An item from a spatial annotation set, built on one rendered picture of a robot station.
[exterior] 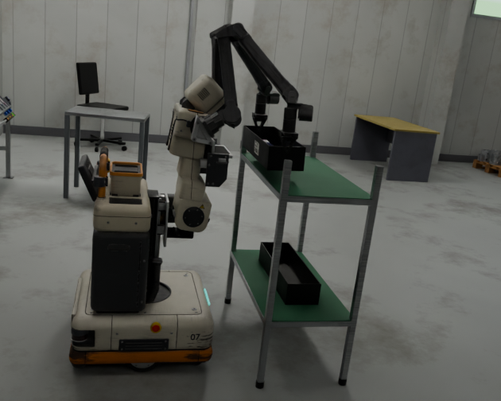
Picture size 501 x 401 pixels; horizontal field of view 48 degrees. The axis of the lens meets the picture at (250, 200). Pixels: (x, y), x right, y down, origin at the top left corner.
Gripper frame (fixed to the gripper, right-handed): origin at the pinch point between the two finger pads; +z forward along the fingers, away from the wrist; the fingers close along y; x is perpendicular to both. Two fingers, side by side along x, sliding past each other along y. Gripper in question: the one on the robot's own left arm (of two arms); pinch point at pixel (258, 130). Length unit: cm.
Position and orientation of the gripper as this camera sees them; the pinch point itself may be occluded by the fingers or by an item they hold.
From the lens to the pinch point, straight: 306.5
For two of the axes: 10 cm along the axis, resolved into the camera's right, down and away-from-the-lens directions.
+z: -0.8, 9.6, 2.8
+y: -2.1, -3.0, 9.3
